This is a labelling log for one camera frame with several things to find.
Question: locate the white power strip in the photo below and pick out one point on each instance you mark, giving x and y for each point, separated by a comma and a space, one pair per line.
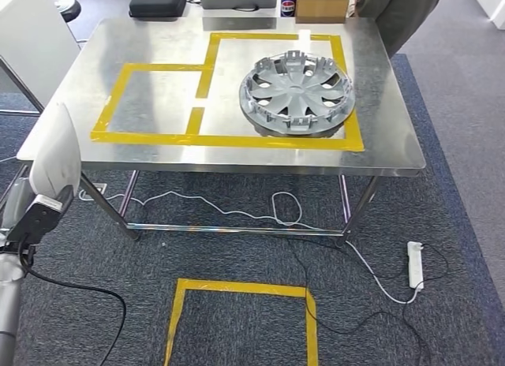
415, 264

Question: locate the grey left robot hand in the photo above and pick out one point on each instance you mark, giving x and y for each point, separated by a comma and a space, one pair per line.
69, 199

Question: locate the stainless steel workbench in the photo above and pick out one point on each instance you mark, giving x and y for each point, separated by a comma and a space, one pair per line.
158, 45

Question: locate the grey plastic hubcap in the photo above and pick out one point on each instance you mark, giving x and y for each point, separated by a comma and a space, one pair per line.
296, 89

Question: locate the black carrying case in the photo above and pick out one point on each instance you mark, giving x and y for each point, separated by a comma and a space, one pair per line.
158, 5

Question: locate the white teardrop-shaped part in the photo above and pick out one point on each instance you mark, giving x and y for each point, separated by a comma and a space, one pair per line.
55, 154

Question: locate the black round stool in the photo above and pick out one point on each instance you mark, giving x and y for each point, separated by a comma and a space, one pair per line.
67, 7

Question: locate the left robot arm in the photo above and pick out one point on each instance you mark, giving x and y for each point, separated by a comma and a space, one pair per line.
7, 301

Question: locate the yellow floor tape outline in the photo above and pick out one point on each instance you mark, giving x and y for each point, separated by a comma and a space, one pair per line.
236, 287

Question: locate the yellow tape on workbench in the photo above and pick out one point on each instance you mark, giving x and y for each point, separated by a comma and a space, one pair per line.
236, 140

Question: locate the metal floor socket plate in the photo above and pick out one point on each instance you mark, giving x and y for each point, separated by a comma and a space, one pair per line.
94, 190

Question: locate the blue soda can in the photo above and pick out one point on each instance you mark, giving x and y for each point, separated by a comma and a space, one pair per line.
288, 5

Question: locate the person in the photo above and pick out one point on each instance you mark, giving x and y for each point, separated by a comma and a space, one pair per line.
394, 13

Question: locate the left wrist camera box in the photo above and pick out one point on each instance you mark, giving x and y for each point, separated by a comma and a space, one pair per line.
32, 222

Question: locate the brown cardboard box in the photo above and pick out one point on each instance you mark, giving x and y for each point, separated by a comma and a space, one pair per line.
321, 8

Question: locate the white cabinet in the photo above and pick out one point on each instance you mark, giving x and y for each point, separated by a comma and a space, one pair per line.
493, 3

